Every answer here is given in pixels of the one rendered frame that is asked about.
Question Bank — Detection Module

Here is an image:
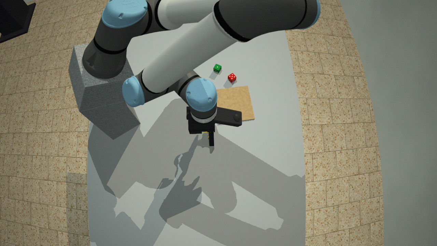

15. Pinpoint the tan mat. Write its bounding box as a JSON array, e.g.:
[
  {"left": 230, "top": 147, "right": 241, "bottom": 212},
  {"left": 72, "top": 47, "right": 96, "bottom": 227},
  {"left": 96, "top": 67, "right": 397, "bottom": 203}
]
[{"left": 216, "top": 86, "right": 255, "bottom": 121}]

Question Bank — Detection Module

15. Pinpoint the red die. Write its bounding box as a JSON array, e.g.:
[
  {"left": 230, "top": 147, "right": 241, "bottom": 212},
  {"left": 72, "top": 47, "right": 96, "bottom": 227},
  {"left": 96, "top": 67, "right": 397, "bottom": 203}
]
[{"left": 228, "top": 73, "right": 236, "bottom": 83}]

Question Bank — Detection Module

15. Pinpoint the green die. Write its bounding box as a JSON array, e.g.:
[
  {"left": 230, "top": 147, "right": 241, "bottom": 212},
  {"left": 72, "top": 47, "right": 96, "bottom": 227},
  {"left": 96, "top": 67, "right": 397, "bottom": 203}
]
[{"left": 213, "top": 64, "right": 222, "bottom": 73}]

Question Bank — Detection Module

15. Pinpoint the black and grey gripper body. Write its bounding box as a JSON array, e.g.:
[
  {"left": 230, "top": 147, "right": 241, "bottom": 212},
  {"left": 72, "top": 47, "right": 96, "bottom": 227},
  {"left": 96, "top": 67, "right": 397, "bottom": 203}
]
[{"left": 186, "top": 107, "right": 215, "bottom": 134}]

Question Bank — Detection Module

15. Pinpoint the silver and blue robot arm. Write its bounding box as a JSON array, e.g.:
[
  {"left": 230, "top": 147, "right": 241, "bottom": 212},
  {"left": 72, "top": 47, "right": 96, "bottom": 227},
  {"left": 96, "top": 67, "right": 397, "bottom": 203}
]
[{"left": 82, "top": 0, "right": 321, "bottom": 127}]

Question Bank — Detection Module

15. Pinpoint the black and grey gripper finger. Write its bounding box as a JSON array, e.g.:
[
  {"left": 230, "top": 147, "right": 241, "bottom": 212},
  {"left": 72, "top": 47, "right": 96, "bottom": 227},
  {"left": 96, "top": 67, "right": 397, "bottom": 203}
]
[{"left": 196, "top": 131, "right": 214, "bottom": 153}]

